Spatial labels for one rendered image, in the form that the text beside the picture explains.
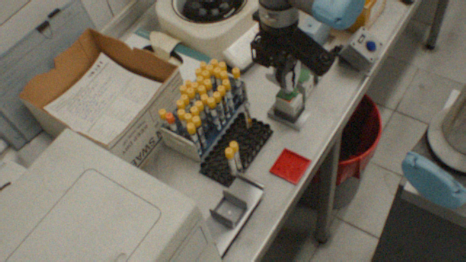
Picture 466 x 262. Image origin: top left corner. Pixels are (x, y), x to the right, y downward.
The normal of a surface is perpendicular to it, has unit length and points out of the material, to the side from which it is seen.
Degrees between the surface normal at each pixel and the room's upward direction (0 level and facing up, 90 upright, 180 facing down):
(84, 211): 0
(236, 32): 90
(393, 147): 0
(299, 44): 30
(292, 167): 0
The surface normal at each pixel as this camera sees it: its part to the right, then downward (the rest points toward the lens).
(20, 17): 0.83, 0.40
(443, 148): -0.67, -0.06
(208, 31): -0.11, -0.57
